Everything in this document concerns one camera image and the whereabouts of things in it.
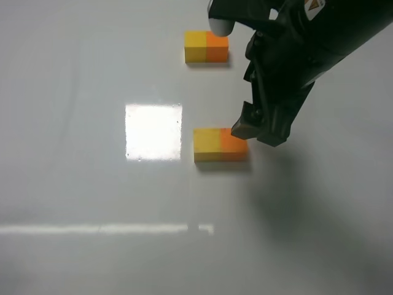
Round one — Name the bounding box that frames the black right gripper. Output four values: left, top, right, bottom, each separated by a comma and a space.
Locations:
231, 6, 314, 146

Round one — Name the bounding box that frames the orange cube block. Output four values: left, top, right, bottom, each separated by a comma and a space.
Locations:
220, 128, 249, 162

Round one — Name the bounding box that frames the orange template block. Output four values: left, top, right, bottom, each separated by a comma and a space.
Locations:
206, 31, 229, 63

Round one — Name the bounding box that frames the yellow cube block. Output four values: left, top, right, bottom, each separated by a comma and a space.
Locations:
193, 128, 221, 163

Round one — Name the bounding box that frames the yellow template block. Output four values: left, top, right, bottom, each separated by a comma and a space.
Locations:
184, 31, 207, 63

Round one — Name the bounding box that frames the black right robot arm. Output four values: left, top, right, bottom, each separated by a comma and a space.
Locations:
208, 0, 392, 147

